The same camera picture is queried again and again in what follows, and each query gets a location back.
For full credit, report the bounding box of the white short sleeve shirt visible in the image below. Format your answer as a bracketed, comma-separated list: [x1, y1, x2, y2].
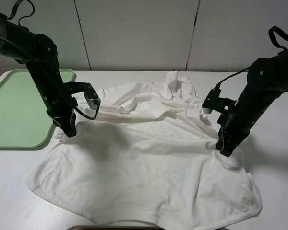
[26, 71, 262, 230]

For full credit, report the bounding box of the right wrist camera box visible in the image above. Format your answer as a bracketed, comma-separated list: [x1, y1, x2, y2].
[202, 88, 234, 115]

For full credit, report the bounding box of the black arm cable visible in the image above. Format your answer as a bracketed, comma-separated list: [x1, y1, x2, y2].
[0, 0, 102, 120]
[215, 64, 252, 93]

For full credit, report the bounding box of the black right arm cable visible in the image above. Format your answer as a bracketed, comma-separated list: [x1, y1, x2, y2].
[215, 64, 252, 93]

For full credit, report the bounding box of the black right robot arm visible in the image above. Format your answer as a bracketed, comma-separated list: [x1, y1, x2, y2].
[215, 26, 288, 157]

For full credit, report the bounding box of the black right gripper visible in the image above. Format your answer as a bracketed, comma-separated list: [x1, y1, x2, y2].
[216, 103, 257, 157]

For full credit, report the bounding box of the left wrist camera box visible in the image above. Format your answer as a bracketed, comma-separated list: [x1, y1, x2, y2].
[65, 82, 101, 111]

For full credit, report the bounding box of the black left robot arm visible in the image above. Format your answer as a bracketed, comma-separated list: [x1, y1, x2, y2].
[0, 13, 77, 137]

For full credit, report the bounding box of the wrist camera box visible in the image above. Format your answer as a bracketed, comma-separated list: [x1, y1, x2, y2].
[202, 88, 234, 115]
[65, 82, 101, 111]

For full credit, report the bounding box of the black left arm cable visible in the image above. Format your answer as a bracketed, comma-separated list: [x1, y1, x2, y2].
[0, 0, 102, 120]

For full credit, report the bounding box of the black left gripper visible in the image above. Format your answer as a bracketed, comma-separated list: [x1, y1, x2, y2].
[47, 105, 76, 137]

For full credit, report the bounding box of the light green plastic tray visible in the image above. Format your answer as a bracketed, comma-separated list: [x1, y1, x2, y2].
[0, 69, 76, 151]

